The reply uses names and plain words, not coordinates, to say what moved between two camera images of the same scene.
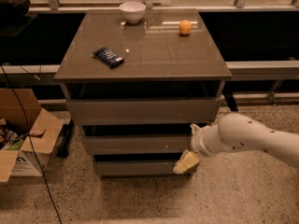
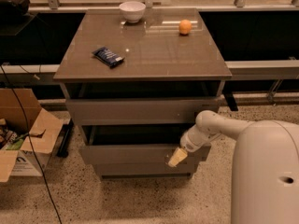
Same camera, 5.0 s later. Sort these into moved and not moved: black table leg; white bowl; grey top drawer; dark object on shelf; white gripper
Moved: white gripper
Not moved: white bowl; dark object on shelf; black table leg; grey top drawer
